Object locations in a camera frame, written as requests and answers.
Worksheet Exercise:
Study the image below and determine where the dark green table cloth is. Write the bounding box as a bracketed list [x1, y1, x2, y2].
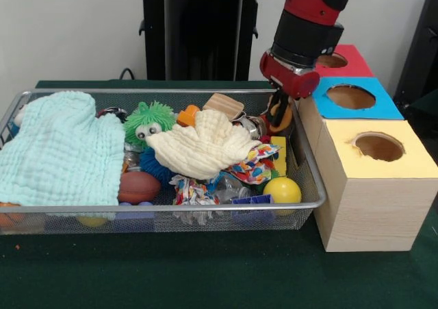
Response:
[0, 79, 438, 309]

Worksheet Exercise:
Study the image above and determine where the brown toy football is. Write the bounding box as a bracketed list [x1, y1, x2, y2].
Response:
[118, 171, 162, 204]

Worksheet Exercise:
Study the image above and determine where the wooden box with three holes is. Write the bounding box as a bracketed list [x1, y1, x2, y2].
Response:
[297, 43, 438, 254]

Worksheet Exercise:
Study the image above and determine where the cream cloth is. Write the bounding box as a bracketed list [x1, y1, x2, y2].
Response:
[146, 109, 263, 180]

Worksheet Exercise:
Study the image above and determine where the orange building block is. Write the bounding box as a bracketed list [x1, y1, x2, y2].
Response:
[177, 104, 201, 127]

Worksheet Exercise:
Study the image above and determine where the yellow foam block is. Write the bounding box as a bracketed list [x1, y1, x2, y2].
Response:
[270, 136, 288, 176]

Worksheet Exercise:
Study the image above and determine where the clear plastic bottle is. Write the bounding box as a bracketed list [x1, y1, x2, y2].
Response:
[214, 173, 250, 203]

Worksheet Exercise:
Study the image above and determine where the striped wooden block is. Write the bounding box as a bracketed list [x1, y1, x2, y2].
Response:
[202, 92, 244, 121]

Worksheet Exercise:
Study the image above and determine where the black chair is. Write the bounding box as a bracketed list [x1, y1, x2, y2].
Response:
[393, 0, 438, 118]

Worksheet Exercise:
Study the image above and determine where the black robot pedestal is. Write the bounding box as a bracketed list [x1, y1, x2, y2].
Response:
[131, 0, 276, 81]

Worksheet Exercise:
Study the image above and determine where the multicolour rope knot toy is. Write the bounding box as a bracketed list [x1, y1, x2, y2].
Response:
[170, 174, 220, 206]

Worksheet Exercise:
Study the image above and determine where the brown plush toy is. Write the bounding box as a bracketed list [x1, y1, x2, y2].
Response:
[265, 92, 294, 134]

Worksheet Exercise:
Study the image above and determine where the black cable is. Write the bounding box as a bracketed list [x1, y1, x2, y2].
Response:
[119, 68, 148, 81]

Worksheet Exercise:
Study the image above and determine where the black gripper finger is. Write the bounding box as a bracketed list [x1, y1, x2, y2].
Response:
[277, 91, 292, 121]
[268, 96, 280, 124]

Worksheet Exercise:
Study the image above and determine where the blue building block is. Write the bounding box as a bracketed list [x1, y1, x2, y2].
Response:
[232, 194, 273, 206]

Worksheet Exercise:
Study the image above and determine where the green spiky puffer toy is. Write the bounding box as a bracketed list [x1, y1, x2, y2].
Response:
[123, 99, 177, 149]

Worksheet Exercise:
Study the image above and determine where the clear mesh bin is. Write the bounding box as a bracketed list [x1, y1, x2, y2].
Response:
[0, 88, 328, 236]

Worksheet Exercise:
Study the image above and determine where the mint green cloth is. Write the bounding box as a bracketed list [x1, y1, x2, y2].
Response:
[0, 91, 126, 207]

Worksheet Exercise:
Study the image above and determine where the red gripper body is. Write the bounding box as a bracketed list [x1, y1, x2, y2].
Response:
[259, 50, 321, 100]

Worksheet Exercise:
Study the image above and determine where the polka dot cloth toy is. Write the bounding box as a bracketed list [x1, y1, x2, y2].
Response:
[225, 143, 283, 185]

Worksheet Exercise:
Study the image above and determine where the yellow ball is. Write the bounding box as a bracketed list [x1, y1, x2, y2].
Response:
[263, 177, 302, 216]

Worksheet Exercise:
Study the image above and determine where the silver metal cup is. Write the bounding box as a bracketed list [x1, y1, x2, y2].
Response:
[244, 116, 268, 139]

